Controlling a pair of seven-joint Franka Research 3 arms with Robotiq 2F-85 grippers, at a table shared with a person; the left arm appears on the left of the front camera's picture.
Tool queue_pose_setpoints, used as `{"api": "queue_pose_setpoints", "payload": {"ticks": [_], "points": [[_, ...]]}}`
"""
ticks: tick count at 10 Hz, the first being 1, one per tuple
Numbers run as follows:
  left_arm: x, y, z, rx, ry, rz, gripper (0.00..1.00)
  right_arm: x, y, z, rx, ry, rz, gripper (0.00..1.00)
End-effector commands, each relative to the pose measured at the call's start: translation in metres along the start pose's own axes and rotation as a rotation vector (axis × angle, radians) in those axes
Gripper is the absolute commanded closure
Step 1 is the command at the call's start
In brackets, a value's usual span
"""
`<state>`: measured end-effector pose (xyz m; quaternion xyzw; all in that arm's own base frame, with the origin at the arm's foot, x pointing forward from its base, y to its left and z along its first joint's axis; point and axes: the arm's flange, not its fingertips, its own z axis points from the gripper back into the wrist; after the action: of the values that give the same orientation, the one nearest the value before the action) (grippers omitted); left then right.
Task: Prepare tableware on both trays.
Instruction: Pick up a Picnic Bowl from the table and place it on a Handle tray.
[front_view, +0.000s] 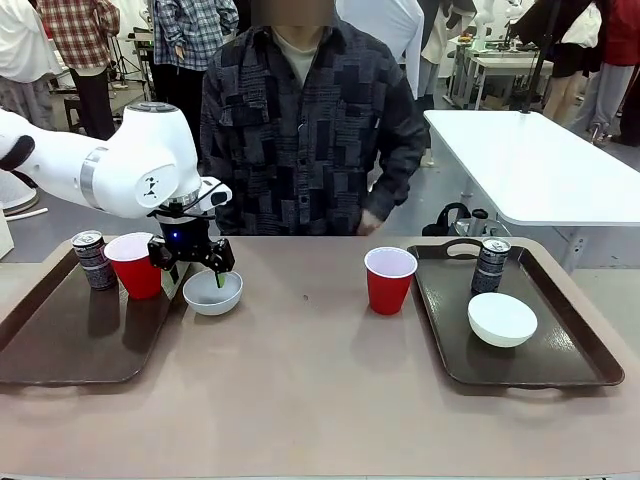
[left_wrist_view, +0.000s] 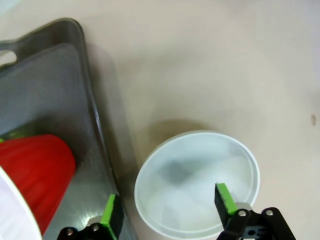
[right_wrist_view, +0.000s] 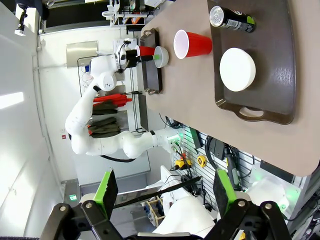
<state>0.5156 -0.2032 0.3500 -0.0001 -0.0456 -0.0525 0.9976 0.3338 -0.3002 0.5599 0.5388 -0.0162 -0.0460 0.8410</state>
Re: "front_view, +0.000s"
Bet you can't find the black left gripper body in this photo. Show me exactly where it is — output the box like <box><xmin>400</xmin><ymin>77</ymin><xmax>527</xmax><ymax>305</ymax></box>
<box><xmin>155</xmin><ymin>209</ymin><xmax>215</xmax><ymax>266</ymax></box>

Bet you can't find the person in dark patchwork shirt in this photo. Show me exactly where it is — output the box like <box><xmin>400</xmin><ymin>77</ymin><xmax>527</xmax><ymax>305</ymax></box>
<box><xmin>199</xmin><ymin>0</ymin><xmax>431</xmax><ymax>237</ymax></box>

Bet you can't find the black drink can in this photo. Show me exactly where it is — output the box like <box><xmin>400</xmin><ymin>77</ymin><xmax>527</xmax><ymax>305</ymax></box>
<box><xmin>71</xmin><ymin>230</ymin><xmax>120</xmax><ymax>292</ymax></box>
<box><xmin>469</xmin><ymin>237</ymin><xmax>512</xmax><ymax>296</ymax></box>

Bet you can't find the white folding table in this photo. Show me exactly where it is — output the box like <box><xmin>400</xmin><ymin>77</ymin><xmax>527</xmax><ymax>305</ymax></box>
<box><xmin>422</xmin><ymin>109</ymin><xmax>640</xmax><ymax>274</ymax></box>

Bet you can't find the black equipment under table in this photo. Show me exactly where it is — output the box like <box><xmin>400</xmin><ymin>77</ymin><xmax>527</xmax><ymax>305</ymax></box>
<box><xmin>422</xmin><ymin>203</ymin><xmax>489</xmax><ymax>237</ymax></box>

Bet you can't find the white box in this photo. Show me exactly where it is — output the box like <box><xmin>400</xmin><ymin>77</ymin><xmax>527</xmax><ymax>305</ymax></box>
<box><xmin>0</xmin><ymin>215</ymin><xmax>15</xmax><ymax>261</ymax></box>

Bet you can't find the brown plastic serving tray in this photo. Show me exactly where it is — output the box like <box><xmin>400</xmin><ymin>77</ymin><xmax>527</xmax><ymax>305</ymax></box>
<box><xmin>0</xmin><ymin>238</ymin><xmax>194</xmax><ymax>385</ymax></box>
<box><xmin>405</xmin><ymin>238</ymin><xmax>626</xmax><ymax>389</ymax></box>

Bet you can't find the bystander in blue plaid shirt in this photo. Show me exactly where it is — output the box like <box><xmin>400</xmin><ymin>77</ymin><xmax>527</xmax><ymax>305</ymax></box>
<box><xmin>152</xmin><ymin>0</ymin><xmax>240</xmax><ymax>109</ymax></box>

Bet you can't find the red plastic cup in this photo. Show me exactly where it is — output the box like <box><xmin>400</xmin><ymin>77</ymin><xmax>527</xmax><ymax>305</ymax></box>
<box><xmin>363</xmin><ymin>247</ymin><xmax>419</xmax><ymax>317</ymax></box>
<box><xmin>103</xmin><ymin>232</ymin><xmax>165</xmax><ymax>301</ymax></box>

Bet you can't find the bystander in dark shorts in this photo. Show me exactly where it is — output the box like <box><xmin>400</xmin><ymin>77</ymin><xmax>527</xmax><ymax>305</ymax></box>
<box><xmin>519</xmin><ymin>0</ymin><xmax>606</xmax><ymax>124</ymax></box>

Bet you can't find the bystander in red top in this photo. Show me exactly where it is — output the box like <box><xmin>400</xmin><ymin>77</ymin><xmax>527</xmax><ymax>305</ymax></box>
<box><xmin>572</xmin><ymin>0</ymin><xmax>640</xmax><ymax>146</ymax></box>

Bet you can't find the black clamp pole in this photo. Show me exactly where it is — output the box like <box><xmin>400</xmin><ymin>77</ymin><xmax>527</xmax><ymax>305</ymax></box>
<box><xmin>519</xmin><ymin>0</ymin><xmax>561</xmax><ymax>115</ymax></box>

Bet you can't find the white background desk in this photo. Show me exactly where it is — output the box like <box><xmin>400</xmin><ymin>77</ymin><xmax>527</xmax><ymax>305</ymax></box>
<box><xmin>449</xmin><ymin>42</ymin><xmax>554</xmax><ymax>111</ymax></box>

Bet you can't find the white bowl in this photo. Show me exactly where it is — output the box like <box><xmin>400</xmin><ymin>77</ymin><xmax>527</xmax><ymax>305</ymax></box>
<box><xmin>467</xmin><ymin>292</ymin><xmax>539</xmax><ymax>350</ymax></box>

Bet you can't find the black left arm cable sleeve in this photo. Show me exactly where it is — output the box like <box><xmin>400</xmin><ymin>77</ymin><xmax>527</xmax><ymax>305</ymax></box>
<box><xmin>0</xmin><ymin>134</ymin><xmax>37</xmax><ymax>174</ymax></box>

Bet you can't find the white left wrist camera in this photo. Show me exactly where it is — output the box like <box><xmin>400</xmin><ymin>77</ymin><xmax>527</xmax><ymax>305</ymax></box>
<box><xmin>198</xmin><ymin>175</ymin><xmax>234</xmax><ymax>207</ymax></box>

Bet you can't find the round white wood-rimmed disc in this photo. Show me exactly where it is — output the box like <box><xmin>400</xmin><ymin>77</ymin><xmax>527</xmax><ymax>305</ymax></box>
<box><xmin>0</xmin><ymin>169</ymin><xmax>39</xmax><ymax>217</ymax></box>

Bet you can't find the white shoulder bag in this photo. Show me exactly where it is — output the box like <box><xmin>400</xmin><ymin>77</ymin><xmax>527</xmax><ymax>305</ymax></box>
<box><xmin>560</xmin><ymin>2</ymin><xmax>604</xmax><ymax>50</ymax></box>

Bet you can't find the bystander in red plaid shirt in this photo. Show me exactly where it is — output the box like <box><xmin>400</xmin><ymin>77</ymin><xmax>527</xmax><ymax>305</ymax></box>
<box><xmin>37</xmin><ymin>0</ymin><xmax>124</xmax><ymax>141</ymax></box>

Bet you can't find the dark stool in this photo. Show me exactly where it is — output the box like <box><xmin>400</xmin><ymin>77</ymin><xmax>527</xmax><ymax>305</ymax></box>
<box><xmin>63</xmin><ymin>96</ymin><xmax>89</xmax><ymax>134</ymax></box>

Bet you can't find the pale grey bowl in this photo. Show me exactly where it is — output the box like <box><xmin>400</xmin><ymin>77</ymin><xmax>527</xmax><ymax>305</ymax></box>
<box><xmin>182</xmin><ymin>269</ymin><xmax>244</xmax><ymax>317</ymax></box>

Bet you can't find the person's left hand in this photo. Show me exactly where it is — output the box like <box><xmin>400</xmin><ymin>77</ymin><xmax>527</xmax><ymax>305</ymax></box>
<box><xmin>358</xmin><ymin>208</ymin><xmax>385</xmax><ymax>235</ymax></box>

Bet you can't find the bystander in white shirt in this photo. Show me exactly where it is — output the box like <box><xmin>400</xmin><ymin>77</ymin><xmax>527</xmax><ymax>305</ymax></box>
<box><xmin>0</xmin><ymin>0</ymin><xmax>64</xmax><ymax>131</ymax></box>

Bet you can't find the person's left forearm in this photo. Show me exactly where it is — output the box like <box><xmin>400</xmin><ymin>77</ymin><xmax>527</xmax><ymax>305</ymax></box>
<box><xmin>367</xmin><ymin>164</ymin><xmax>426</xmax><ymax>224</ymax></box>

